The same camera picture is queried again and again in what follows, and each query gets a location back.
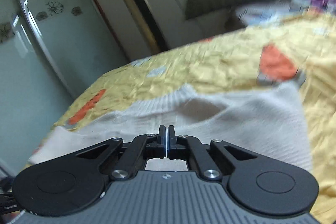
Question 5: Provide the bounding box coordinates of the white knitted sweater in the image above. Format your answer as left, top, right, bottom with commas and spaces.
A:
29, 81, 313, 171

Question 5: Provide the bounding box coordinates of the gold tower fan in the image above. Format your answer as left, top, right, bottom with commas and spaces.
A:
123, 0, 170, 54

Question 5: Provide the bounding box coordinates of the glass sliding wardrobe door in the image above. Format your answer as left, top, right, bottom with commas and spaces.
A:
1, 0, 127, 173

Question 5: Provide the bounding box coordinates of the patterned pillow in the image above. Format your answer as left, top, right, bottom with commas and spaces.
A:
235, 1, 309, 26

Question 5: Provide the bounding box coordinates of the yellow floral bed quilt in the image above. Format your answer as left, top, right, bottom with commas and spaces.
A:
24, 9, 336, 224

